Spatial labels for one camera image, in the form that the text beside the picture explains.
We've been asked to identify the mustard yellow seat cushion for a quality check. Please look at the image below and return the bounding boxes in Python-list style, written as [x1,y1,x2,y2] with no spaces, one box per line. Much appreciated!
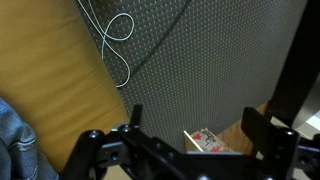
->
[0,0,131,174]

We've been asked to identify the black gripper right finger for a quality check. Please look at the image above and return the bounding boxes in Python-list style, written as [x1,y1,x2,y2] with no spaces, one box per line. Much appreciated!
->
[240,106,320,180]

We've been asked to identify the box with red print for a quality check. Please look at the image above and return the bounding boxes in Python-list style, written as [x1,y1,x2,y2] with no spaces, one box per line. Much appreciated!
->
[183,127,243,154]

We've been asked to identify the white board edge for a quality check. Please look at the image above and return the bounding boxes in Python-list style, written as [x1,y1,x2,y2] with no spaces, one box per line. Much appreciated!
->
[294,111,320,139]

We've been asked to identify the light wooden board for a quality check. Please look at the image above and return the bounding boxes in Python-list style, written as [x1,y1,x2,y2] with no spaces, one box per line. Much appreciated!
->
[216,101,273,158]

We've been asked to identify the black furniture post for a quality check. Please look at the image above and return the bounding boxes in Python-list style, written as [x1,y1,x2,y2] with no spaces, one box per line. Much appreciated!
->
[268,0,320,128]

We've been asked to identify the thin black cable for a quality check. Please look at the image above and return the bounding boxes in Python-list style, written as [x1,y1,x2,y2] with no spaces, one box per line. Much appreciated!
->
[130,0,194,77]

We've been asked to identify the thin white cable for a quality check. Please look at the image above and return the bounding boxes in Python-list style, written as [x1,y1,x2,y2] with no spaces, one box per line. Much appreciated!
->
[77,0,135,89]

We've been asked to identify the blue denim garment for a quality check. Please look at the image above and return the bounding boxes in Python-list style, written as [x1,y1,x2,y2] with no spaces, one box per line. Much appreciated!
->
[0,97,59,180]

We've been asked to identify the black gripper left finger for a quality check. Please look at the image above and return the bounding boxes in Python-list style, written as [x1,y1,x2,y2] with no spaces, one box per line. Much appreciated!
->
[61,104,174,180]

